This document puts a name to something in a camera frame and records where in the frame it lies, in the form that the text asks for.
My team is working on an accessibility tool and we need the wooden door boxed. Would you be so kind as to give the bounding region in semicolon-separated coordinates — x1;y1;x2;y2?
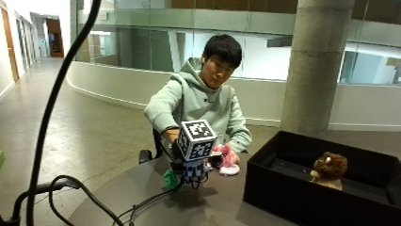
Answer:
45;18;65;58

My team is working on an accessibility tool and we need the brown soft toy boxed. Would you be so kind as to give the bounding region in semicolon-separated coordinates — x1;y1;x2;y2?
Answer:
308;151;349;191

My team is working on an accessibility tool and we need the black fabric box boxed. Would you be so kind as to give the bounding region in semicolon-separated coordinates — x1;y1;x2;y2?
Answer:
242;130;401;226

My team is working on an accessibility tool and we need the black chair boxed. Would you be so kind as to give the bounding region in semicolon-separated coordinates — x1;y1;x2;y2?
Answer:
137;128;165;166

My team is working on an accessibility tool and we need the green soft toy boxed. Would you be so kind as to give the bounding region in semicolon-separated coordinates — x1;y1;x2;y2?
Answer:
161;168;181;191

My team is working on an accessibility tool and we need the grey concrete column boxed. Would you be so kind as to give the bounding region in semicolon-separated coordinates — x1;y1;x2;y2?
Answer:
278;0;357;137

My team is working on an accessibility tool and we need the thin black looped cable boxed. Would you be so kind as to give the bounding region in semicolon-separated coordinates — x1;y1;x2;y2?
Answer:
0;174;126;226

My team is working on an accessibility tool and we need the thick black cable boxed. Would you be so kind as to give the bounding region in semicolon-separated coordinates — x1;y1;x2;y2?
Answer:
25;0;102;226

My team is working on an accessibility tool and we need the glass railing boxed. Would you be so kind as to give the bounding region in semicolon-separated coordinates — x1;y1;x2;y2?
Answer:
69;0;401;87

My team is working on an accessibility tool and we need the white marker cube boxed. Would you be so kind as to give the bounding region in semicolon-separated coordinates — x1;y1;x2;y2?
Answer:
176;119;220;163

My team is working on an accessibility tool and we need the black cable on table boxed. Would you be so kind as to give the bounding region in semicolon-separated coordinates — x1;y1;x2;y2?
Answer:
112;184;185;226

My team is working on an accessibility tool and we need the pink soft toy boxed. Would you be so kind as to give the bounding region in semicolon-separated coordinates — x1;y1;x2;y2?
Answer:
210;143;242;176

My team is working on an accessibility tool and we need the the person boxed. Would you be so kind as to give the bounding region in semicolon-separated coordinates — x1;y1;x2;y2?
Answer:
142;33;253;158

